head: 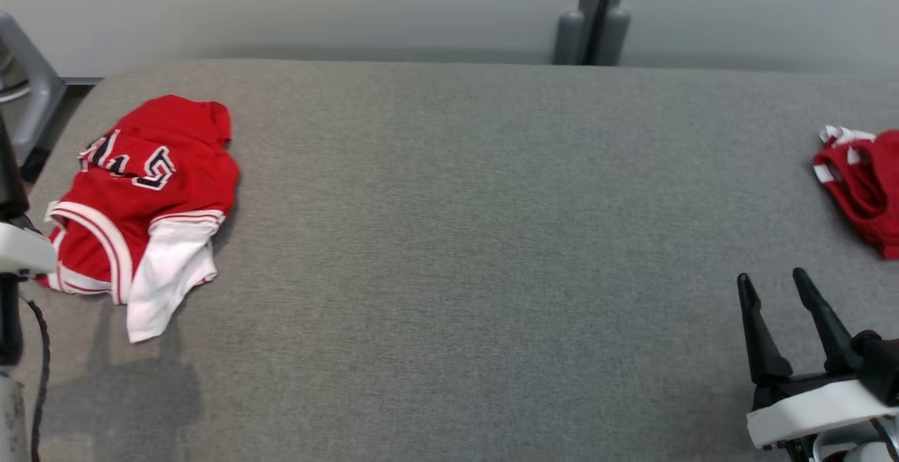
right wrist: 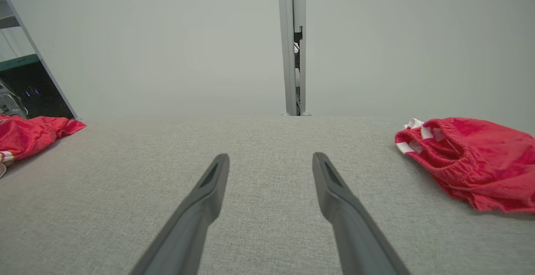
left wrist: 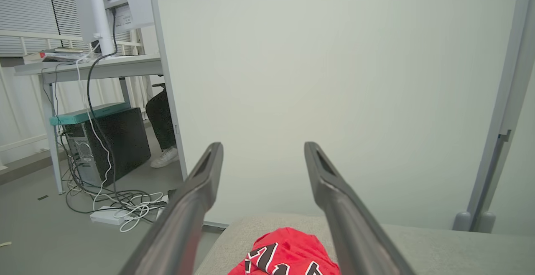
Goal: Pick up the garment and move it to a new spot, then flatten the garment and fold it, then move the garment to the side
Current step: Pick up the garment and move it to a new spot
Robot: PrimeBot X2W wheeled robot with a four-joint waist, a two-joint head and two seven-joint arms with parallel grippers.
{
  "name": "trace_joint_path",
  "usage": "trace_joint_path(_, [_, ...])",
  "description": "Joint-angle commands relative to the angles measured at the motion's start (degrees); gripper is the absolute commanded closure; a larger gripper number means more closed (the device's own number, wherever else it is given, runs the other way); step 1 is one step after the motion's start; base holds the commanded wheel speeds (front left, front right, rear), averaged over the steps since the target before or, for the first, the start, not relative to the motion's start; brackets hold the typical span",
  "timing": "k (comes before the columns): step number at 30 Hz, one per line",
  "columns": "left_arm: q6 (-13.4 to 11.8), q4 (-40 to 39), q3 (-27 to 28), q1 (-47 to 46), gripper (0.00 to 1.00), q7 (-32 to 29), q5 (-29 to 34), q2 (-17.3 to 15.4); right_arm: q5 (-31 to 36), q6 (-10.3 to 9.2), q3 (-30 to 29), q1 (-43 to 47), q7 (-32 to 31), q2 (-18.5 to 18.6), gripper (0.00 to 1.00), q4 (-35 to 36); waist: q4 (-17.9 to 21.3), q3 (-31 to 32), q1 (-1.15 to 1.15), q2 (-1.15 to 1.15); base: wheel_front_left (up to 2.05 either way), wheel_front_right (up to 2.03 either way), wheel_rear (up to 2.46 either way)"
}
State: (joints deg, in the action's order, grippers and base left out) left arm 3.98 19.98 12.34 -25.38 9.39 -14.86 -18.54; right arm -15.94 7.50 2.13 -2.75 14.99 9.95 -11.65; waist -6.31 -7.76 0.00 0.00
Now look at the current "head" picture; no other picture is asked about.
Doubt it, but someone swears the red jersey with white sleeves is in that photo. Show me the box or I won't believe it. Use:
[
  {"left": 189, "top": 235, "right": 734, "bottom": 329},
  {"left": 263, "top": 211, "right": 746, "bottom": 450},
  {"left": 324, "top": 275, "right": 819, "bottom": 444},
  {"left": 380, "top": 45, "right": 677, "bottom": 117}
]
[{"left": 37, "top": 95, "right": 241, "bottom": 343}]

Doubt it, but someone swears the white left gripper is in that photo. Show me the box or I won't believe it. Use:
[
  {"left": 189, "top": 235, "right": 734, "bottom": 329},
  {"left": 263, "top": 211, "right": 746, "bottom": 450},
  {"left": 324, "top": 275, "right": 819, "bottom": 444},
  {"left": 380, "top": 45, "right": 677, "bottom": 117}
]
[{"left": 0, "top": 222, "right": 58, "bottom": 280}]

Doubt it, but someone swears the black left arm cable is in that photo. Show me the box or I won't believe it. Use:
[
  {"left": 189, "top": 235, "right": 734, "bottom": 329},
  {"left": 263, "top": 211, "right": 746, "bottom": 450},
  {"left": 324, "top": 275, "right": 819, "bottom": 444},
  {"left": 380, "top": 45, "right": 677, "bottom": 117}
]
[{"left": 20, "top": 297, "right": 52, "bottom": 462}]

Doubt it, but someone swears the red shorts white side stripe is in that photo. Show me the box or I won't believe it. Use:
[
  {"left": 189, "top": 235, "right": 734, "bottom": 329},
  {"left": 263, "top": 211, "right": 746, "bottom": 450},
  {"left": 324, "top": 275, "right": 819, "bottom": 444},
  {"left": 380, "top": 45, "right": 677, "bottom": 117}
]
[{"left": 813, "top": 125, "right": 899, "bottom": 260}]

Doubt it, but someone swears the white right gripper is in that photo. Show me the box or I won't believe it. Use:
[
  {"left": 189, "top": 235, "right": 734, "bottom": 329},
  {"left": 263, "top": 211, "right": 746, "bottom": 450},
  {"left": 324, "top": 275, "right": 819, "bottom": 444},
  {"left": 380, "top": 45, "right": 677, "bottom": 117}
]
[{"left": 737, "top": 268, "right": 899, "bottom": 449}]

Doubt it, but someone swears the grey partition leg frame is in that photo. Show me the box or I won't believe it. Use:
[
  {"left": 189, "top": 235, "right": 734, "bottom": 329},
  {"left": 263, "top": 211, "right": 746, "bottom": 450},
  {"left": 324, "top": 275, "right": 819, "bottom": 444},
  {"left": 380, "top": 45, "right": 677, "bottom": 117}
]
[{"left": 0, "top": 11, "right": 68, "bottom": 164}]

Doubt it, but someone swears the grey cylindrical post foot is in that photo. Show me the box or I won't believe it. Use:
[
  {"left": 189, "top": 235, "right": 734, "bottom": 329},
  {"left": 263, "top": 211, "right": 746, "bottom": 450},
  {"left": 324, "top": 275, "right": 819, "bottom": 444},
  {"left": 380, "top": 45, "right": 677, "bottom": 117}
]
[
  {"left": 553, "top": 11, "right": 586, "bottom": 65},
  {"left": 597, "top": 6, "right": 631, "bottom": 66}
]

